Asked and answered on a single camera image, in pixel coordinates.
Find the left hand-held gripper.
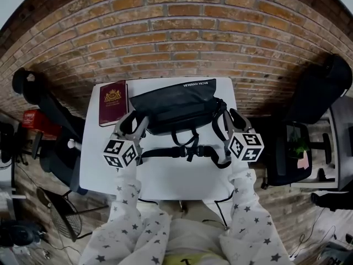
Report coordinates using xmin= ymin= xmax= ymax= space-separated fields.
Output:
xmin=103 ymin=111 xmax=149 ymax=171

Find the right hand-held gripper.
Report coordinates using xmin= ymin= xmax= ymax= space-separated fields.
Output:
xmin=222 ymin=108 xmax=265 ymax=162

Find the black shoulder bag with strap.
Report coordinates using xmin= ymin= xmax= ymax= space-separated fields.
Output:
xmin=129 ymin=78 xmax=238 ymax=169

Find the person's right forearm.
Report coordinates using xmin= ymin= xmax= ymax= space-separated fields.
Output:
xmin=227 ymin=168 xmax=274 ymax=231

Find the dark red hardcover book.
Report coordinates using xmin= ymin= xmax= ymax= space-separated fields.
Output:
xmin=98 ymin=80 xmax=130 ymax=128

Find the white table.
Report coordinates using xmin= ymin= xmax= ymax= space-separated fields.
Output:
xmin=79 ymin=77 xmax=238 ymax=202

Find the pink sticky note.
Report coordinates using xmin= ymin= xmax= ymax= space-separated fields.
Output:
xmin=297 ymin=150 xmax=310 ymax=170

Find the black office chair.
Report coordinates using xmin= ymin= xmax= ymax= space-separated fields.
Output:
xmin=12 ymin=67 xmax=89 ymax=196
xmin=264 ymin=54 xmax=353 ymax=190

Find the red plastic crate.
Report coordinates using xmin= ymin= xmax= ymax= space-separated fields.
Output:
xmin=22 ymin=109 xmax=62 ymax=138

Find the person's star-print clothing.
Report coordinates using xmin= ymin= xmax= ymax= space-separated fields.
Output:
xmin=78 ymin=200 xmax=295 ymax=265

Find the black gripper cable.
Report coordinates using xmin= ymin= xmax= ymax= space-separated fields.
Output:
xmin=214 ymin=189 xmax=236 ymax=231

